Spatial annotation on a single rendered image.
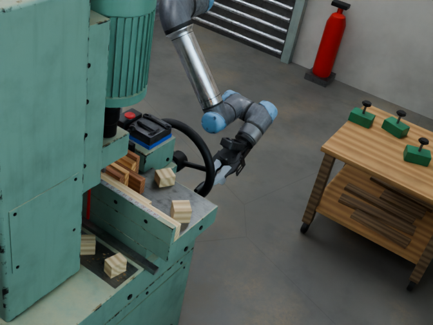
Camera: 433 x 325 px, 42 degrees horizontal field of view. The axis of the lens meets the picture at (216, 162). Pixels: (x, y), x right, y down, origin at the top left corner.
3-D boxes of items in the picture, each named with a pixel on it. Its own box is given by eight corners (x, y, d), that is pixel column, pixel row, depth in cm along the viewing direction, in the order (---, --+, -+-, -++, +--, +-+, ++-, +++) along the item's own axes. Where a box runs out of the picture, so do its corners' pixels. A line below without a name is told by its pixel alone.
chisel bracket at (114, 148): (127, 158, 149) (130, 132, 144) (88, 182, 139) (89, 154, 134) (106, 146, 152) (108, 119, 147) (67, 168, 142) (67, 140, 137)
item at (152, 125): (171, 137, 165) (173, 120, 162) (146, 151, 157) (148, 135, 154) (137, 117, 170) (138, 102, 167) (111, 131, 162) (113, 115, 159)
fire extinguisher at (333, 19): (334, 79, 436) (359, 4, 401) (325, 88, 422) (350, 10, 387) (313, 70, 442) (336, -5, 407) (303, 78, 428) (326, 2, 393)
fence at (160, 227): (173, 242, 139) (176, 226, 136) (169, 246, 138) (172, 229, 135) (9, 136, 162) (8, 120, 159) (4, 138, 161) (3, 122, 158)
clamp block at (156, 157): (173, 162, 170) (177, 137, 165) (144, 182, 161) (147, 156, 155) (136, 140, 176) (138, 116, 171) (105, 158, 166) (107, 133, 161)
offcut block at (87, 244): (76, 255, 144) (77, 243, 141) (76, 246, 146) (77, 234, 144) (95, 255, 145) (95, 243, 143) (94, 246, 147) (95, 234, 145)
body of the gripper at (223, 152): (236, 178, 192) (256, 151, 196) (234, 166, 185) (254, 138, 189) (218, 167, 195) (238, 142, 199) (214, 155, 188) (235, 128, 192)
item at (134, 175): (144, 192, 152) (145, 178, 150) (139, 195, 151) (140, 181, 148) (82, 153, 161) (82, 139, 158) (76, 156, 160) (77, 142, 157)
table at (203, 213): (234, 206, 163) (238, 190, 160) (167, 263, 141) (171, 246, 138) (82, 117, 186) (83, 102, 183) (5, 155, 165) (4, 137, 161)
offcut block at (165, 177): (153, 178, 158) (154, 169, 156) (169, 176, 160) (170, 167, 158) (158, 187, 155) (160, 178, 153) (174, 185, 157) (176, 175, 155)
